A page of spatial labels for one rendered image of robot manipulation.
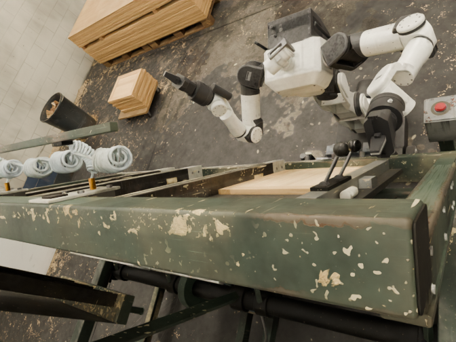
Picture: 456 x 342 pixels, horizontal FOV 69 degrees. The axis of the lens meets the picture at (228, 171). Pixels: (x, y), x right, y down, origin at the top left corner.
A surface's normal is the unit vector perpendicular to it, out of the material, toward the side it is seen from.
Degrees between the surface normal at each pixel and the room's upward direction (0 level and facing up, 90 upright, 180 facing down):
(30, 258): 90
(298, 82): 68
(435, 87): 0
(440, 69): 0
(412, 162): 33
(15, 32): 90
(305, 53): 23
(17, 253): 90
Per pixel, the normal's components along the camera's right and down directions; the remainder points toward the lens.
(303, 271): -0.59, 0.14
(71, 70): 0.80, -0.06
